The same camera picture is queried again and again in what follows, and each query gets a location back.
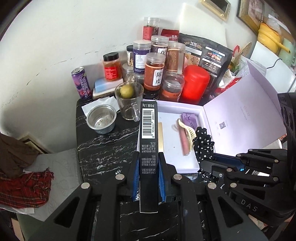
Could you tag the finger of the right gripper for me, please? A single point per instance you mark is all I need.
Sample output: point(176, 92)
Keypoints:
point(254, 158)
point(241, 171)

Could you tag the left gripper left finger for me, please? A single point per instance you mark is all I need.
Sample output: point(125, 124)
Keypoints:
point(91, 212)

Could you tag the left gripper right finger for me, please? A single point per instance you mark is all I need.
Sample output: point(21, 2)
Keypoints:
point(205, 212)

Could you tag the black barcode box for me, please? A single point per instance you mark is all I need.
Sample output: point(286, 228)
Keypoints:
point(148, 157)

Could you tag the black polka dot scrunchie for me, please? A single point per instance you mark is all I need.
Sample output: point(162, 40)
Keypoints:
point(203, 148)

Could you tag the cream hair claw clip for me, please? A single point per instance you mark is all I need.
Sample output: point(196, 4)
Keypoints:
point(190, 133)

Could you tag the pink lip gloss stick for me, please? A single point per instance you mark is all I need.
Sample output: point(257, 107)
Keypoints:
point(184, 140)

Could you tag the gold rectangular box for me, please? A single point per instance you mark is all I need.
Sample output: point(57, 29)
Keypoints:
point(160, 138)

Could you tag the purple small box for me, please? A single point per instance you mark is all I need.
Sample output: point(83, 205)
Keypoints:
point(190, 119)

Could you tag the grey leaf pattern cushion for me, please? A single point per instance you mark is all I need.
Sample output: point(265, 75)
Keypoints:
point(67, 177)

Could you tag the white open gift box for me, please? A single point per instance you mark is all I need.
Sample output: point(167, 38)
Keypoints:
point(245, 116)

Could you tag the metal bowl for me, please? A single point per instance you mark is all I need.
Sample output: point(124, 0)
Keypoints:
point(101, 119)

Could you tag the red plaid blanket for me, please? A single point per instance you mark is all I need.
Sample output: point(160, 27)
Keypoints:
point(30, 190)

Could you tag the white paper napkin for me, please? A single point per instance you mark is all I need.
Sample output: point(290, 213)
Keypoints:
point(111, 101)

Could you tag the red plastic canister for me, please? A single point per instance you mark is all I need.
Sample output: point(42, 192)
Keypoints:
point(196, 81)

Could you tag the short orange jar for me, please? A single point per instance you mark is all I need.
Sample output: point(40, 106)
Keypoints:
point(172, 86)

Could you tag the brown cloth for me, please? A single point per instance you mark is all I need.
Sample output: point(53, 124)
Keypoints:
point(15, 156)

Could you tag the glass mug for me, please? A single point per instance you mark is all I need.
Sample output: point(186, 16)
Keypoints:
point(130, 108)

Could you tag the yellow-green fruit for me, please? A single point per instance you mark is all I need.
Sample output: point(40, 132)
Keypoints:
point(127, 91)

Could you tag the black snack bag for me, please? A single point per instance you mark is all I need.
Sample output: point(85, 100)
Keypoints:
point(211, 56)

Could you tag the blue sponge box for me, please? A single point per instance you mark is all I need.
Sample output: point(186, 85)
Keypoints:
point(103, 84)

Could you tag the brown label tall jar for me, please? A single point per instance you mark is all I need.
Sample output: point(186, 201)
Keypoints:
point(175, 57)

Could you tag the purple drink can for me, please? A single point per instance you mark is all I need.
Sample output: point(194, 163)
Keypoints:
point(81, 83)

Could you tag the orange peel labelled jar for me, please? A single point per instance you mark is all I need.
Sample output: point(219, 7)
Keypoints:
point(153, 73)

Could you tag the red jar black lid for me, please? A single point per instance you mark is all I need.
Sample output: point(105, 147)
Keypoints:
point(112, 66)

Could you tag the white label dark jar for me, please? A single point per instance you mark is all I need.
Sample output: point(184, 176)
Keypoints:
point(159, 44)

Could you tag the red snack bag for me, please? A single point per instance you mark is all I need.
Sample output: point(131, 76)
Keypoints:
point(173, 35)

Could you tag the purple label jar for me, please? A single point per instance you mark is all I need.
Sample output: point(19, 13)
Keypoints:
point(140, 50)

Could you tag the small spice jar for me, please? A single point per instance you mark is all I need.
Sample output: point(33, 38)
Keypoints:
point(129, 54)

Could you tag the red label back jar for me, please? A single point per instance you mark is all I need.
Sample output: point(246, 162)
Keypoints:
point(150, 28)

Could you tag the gold picture frame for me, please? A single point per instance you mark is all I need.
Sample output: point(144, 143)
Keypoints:
point(220, 8)

